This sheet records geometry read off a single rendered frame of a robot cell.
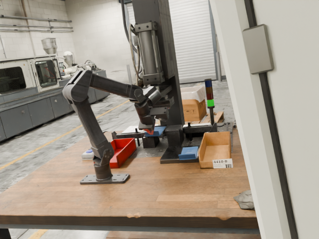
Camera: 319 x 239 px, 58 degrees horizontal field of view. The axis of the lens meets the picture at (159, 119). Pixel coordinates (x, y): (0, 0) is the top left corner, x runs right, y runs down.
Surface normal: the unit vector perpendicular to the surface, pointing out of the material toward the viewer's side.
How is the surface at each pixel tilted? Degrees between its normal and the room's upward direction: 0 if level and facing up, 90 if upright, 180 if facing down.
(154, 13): 90
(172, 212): 0
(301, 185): 90
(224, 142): 90
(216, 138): 90
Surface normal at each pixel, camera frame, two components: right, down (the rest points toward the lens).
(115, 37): -0.29, 0.27
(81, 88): 0.58, 0.11
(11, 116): 0.94, -0.07
